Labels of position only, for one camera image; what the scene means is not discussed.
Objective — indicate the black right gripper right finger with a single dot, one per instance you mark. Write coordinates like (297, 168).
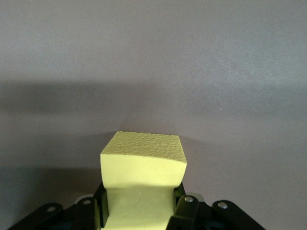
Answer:
(204, 218)

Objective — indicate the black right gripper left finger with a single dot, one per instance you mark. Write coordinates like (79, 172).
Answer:
(72, 218)

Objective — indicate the brown table cover sheet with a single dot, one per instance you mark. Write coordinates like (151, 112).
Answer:
(144, 60)

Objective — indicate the yellow foam cube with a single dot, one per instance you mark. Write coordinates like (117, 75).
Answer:
(141, 167)

